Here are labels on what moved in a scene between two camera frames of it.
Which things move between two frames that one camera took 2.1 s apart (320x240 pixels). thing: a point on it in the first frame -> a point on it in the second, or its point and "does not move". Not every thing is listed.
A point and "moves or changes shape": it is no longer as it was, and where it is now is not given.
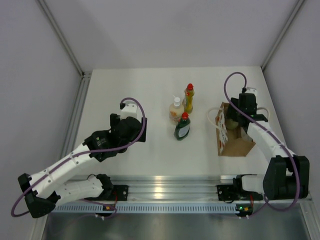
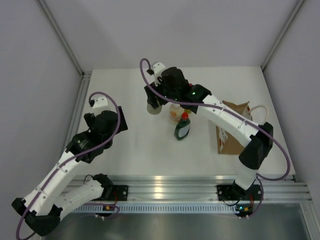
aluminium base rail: (166, 187) does not move
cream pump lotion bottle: (176, 110) does not move
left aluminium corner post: (46, 11) does not move
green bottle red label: (182, 128) does not move
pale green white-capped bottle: (231, 124) moves or changes shape
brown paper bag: (230, 142) does not move
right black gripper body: (231, 114) -> (162, 88)
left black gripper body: (114, 119) -> (89, 118)
